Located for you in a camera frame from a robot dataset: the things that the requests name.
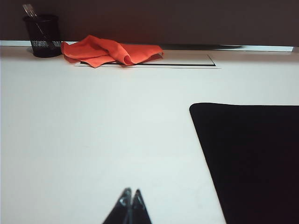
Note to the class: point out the clear plastic pen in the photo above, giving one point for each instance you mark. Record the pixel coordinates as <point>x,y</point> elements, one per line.
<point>29,10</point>

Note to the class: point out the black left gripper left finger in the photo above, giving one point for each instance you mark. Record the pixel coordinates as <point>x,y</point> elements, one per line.
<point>122,207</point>

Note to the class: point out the orange cloth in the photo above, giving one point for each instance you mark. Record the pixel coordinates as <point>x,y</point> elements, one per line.
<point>105,51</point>

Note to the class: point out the beige desk divider panel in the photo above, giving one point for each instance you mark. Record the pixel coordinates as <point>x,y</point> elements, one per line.
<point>163,21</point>

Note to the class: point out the black mouse pad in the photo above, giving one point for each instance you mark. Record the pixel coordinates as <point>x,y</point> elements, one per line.
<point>252,158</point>

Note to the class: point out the black mesh pen holder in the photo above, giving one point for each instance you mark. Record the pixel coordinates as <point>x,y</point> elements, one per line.
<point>44,30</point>

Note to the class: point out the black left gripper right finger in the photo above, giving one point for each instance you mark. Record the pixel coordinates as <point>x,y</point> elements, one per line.
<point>139,210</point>

